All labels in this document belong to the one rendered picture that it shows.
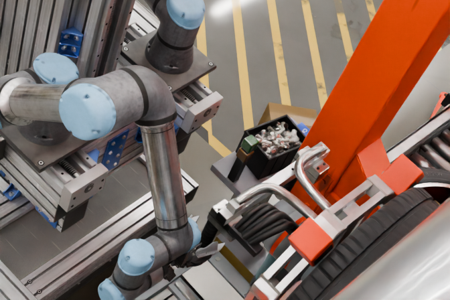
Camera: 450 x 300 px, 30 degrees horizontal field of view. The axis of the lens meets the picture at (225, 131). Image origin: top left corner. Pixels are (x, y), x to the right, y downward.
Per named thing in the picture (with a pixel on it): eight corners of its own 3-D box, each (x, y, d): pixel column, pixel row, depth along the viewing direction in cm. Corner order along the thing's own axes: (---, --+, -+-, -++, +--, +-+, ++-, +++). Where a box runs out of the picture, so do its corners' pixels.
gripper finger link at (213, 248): (234, 242, 211) (201, 248, 207) (227, 255, 215) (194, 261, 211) (229, 232, 213) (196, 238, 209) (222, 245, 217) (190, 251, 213)
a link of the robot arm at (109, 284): (120, 301, 189) (113, 319, 195) (156, 276, 196) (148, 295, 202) (99, 276, 192) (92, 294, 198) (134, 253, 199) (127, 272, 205)
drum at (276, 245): (298, 298, 219) (319, 270, 209) (243, 241, 226) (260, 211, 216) (331, 272, 227) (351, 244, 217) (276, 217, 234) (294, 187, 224)
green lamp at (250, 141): (248, 154, 269) (252, 146, 266) (239, 146, 270) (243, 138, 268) (256, 149, 272) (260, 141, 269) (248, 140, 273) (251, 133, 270)
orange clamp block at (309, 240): (313, 268, 192) (311, 262, 184) (289, 244, 194) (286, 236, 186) (335, 246, 193) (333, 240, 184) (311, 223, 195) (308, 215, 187)
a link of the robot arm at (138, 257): (153, 224, 192) (142, 250, 200) (114, 245, 185) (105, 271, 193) (174, 249, 190) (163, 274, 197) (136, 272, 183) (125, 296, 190)
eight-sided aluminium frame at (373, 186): (223, 375, 220) (296, 266, 182) (207, 356, 223) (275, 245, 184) (345, 273, 254) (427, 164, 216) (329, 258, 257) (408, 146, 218)
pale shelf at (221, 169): (243, 203, 281) (246, 198, 279) (209, 169, 287) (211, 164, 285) (321, 152, 308) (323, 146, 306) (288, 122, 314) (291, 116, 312)
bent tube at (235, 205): (280, 263, 199) (295, 239, 192) (225, 207, 205) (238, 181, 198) (324, 230, 210) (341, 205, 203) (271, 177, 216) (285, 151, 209)
